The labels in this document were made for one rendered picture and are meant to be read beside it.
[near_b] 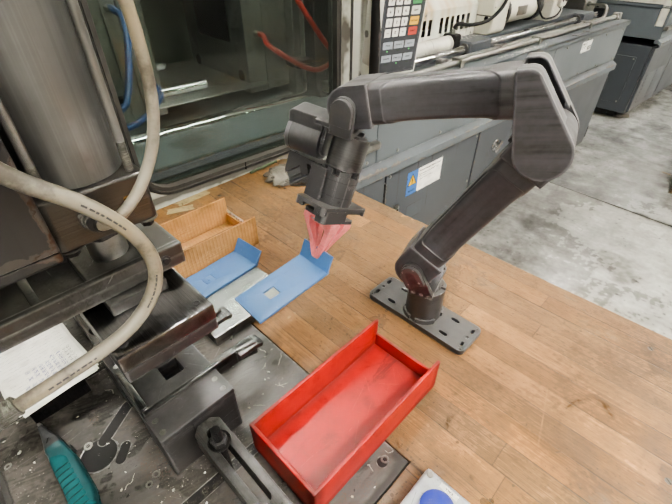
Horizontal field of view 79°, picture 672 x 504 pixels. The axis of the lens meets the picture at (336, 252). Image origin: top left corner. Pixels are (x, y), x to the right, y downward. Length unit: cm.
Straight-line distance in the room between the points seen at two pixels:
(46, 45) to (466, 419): 62
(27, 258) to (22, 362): 39
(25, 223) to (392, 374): 51
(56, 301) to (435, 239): 47
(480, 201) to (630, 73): 438
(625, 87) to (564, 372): 433
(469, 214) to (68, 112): 46
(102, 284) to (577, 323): 74
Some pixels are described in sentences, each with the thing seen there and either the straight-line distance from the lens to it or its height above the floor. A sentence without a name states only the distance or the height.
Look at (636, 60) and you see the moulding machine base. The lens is 490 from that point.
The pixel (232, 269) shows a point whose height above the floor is 92.
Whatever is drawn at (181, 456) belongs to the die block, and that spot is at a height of 93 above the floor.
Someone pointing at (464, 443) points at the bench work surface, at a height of 90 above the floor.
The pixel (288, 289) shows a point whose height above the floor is 100.
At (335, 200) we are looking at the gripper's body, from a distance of 62.
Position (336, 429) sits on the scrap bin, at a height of 91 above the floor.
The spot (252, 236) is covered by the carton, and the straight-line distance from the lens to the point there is 90.
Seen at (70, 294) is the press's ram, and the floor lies 118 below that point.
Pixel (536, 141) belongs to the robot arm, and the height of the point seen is 126.
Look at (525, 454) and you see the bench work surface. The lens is 65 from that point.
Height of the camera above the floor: 145
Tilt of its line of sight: 38 degrees down
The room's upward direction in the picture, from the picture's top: straight up
